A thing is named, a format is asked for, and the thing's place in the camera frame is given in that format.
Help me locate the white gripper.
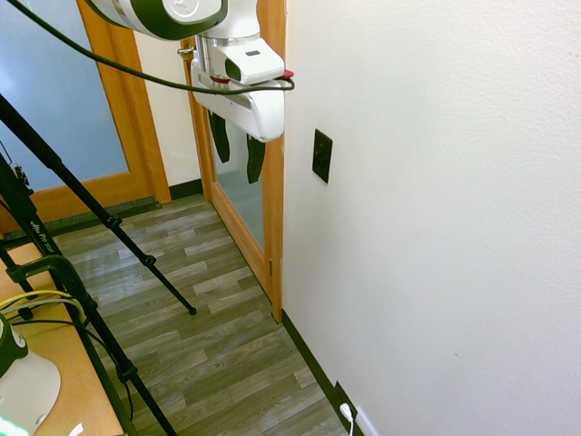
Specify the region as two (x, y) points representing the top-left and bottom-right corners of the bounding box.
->
(190, 59), (286, 184)

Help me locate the wooden glass panel door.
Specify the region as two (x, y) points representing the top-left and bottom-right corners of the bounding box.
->
(181, 0), (288, 324)

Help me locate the wooden frosted glass door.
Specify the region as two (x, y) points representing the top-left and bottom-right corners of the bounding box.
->
(0, 0), (172, 235)

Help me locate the black C-clamp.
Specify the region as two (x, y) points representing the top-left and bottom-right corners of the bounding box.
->
(5, 254), (98, 322)

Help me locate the black baseboard strip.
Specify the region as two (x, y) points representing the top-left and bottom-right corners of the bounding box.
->
(168, 178), (364, 436)

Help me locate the dark wall light switch plate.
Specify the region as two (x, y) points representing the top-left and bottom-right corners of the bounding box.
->
(311, 128), (334, 184)

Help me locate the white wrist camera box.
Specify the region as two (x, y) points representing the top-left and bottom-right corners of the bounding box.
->
(209, 38), (286, 86)

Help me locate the black camera tripod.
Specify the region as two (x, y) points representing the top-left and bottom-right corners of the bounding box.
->
(0, 94), (198, 436)

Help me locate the yellow cable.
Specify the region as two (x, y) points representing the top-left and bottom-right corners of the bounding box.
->
(0, 290), (86, 321)

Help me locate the grey cable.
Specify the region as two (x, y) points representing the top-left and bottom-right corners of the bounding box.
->
(0, 297), (85, 322)

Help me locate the white plug with cable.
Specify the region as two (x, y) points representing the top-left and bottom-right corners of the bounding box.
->
(339, 402), (359, 436)

